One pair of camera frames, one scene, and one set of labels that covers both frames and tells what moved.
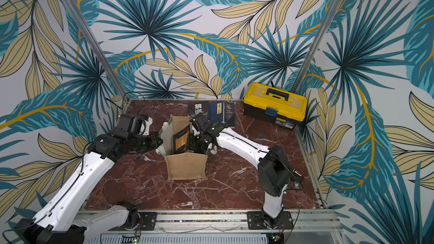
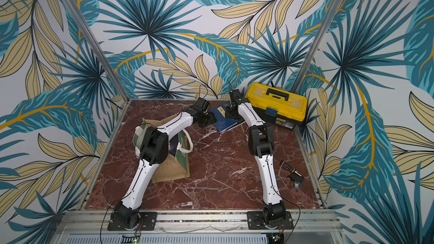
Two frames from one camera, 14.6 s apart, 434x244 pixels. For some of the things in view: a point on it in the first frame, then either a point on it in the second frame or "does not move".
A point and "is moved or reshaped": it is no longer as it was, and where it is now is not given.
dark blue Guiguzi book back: [229, 113] is moved or reshaped
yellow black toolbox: [282, 108] does not move
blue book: [217, 112] does not move
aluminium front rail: [227, 227] does not move
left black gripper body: [142, 143] to [207, 119]
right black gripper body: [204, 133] to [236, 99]
